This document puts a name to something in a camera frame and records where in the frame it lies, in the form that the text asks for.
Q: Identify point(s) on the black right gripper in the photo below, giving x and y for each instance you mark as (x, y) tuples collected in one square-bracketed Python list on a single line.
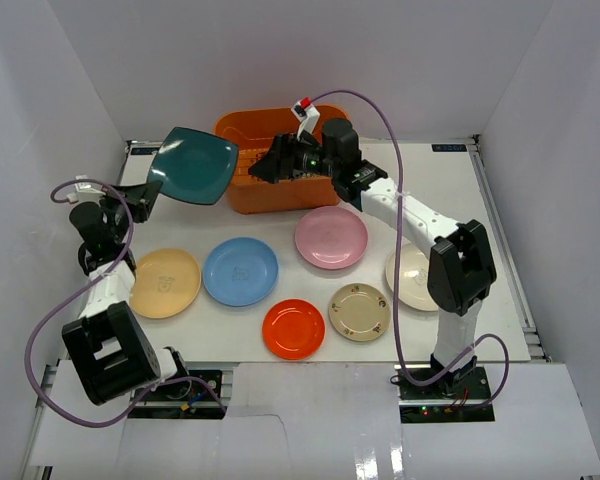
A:
[(283, 156)]

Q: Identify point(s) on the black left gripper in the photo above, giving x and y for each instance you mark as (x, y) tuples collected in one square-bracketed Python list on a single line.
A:
[(132, 201)]

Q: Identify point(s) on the teal square plate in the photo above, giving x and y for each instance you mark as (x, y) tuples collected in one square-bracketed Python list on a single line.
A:
[(193, 166)]

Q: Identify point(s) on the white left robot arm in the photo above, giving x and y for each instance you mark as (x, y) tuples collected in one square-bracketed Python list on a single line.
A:
[(110, 351)]

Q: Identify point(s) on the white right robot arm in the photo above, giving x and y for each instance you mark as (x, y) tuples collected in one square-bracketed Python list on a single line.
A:
[(461, 267)]

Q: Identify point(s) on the orange plastic bin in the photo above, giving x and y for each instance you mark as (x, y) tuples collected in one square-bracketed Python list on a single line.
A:
[(253, 132)]

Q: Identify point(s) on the yellow round plate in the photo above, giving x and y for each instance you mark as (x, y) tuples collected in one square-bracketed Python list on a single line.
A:
[(167, 282)]

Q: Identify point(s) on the pink round plate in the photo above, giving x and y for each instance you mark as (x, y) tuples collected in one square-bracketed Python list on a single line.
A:
[(331, 238)]

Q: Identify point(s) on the blue round plate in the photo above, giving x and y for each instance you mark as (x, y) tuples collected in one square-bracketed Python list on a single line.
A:
[(240, 272)]

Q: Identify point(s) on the orange round plate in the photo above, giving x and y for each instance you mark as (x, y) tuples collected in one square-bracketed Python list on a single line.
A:
[(293, 329)]

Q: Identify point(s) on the beige floral round plate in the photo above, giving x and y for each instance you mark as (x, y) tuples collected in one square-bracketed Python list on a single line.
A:
[(359, 312)]

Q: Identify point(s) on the cream white round plate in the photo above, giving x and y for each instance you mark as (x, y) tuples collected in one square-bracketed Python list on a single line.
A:
[(413, 274)]

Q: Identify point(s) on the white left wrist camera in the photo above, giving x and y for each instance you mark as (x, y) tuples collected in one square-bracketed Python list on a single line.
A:
[(84, 191)]

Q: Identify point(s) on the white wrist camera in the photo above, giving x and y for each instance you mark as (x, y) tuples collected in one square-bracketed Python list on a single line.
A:
[(307, 115), (84, 191)]

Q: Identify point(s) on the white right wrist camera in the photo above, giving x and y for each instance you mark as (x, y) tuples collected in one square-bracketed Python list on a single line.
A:
[(307, 115)]

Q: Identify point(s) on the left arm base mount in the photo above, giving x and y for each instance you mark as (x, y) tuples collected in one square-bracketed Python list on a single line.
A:
[(186, 400)]

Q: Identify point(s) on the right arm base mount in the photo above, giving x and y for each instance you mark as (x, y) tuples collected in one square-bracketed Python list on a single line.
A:
[(435, 404)]

